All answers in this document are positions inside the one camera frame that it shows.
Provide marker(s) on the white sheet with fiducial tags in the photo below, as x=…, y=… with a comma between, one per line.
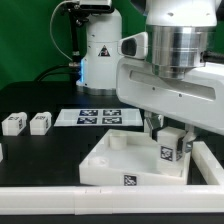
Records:
x=99, y=117

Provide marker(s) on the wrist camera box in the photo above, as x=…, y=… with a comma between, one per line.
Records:
x=135, y=46

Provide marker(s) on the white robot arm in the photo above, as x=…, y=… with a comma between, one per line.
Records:
x=165, y=68

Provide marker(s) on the white L-shaped obstacle fence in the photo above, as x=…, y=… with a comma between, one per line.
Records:
x=111, y=200

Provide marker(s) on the white block at left edge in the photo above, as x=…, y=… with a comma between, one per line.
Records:
x=1, y=153

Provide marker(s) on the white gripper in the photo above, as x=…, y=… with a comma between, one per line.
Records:
x=197, y=99

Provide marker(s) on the white square tabletop part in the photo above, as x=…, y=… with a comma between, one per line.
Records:
x=127, y=158

